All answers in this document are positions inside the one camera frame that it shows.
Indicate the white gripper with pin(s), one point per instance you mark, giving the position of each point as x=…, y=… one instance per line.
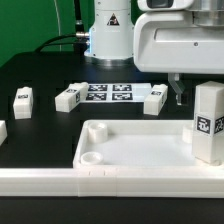
x=169, y=42

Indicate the white desk top tray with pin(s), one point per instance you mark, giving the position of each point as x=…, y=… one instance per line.
x=138, y=144

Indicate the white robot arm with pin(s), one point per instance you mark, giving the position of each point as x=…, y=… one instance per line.
x=111, y=37

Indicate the white front fence bar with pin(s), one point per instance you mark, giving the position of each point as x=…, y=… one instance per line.
x=199, y=182

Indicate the white left fence block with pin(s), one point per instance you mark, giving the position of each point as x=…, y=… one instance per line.
x=3, y=131

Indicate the white marker base plate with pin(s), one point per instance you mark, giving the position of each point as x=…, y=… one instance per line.
x=121, y=92

